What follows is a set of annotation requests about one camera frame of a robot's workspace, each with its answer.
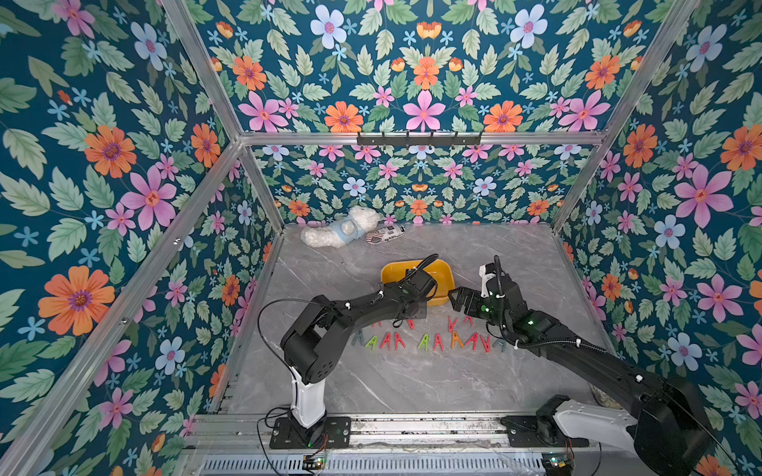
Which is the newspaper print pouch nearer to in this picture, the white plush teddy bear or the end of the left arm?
the white plush teddy bear

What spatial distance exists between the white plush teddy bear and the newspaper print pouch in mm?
29

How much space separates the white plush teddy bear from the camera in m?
1.04

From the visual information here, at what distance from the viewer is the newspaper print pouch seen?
1157 millimetres
